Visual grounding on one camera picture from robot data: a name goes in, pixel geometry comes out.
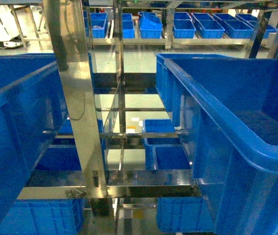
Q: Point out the large blue bin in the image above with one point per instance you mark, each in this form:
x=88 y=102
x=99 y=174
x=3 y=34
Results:
x=225 y=112
x=32 y=111

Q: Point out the blue bin bottom centre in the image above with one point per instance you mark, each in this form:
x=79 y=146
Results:
x=183 y=215

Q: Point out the blue bin bottom left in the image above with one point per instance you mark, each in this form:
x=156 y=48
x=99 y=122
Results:
x=44 y=217

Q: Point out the small blue bin lower centre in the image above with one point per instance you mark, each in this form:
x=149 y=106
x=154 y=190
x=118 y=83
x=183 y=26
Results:
x=163 y=153

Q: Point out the steel rack upright post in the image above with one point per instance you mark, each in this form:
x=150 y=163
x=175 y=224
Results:
x=66 y=28

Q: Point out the large blue bin right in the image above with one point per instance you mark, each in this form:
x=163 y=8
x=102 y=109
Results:
x=225 y=112

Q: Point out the large blue bin left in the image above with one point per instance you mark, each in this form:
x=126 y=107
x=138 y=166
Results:
x=32 y=111

